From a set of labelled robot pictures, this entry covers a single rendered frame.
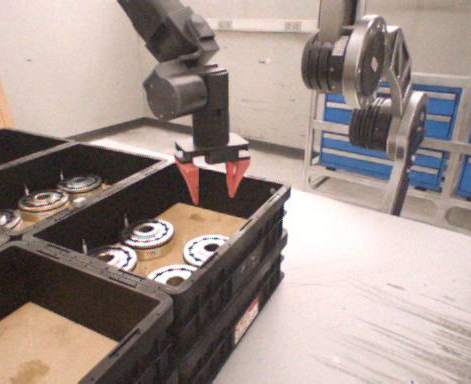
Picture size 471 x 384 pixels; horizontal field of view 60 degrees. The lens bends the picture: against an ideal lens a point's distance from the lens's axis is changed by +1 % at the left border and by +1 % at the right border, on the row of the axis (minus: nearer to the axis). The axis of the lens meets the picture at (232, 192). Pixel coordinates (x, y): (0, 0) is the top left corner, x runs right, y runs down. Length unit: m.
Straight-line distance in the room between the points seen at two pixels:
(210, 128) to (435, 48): 2.76
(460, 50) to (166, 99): 2.83
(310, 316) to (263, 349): 0.13
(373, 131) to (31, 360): 1.17
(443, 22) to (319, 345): 2.73
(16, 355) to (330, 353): 0.49
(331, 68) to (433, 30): 2.33
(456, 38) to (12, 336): 3.03
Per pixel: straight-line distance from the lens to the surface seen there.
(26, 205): 0.98
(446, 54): 3.25
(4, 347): 0.66
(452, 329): 0.90
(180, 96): 0.52
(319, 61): 0.97
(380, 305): 0.90
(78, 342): 0.63
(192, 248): 0.73
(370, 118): 1.43
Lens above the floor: 1.25
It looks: 24 degrees down
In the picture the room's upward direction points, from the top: straight up
